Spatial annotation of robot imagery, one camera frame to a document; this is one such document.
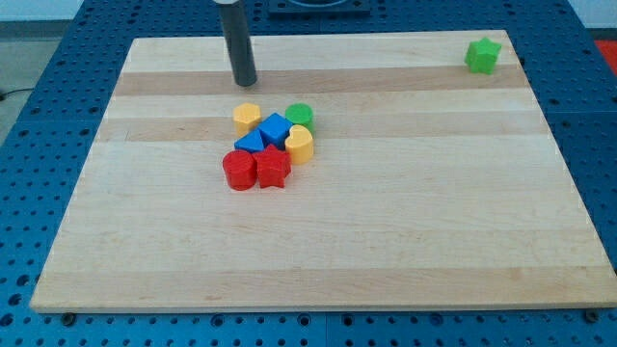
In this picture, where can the yellow heart block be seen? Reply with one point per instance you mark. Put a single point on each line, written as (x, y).
(299, 144)

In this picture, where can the red star block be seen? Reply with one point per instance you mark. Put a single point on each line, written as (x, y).
(272, 167)

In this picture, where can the blue cube block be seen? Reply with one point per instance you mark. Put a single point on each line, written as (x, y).
(274, 130)

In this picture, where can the green cylinder block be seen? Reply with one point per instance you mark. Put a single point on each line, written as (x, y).
(300, 114)

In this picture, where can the blue triangle block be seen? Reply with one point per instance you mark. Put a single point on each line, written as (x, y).
(251, 142)

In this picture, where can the red cylinder block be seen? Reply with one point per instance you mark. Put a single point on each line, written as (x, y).
(240, 169)

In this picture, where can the yellow hexagon block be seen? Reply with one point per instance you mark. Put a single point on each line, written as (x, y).
(246, 117)

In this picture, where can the wooden board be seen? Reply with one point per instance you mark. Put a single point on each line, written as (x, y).
(431, 188)

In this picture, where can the gray cylindrical pusher rod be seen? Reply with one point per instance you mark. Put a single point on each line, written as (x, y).
(235, 29)

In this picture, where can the green star block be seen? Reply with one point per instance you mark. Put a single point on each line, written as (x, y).
(482, 55)

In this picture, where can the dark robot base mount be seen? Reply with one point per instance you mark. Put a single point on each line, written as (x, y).
(290, 7)

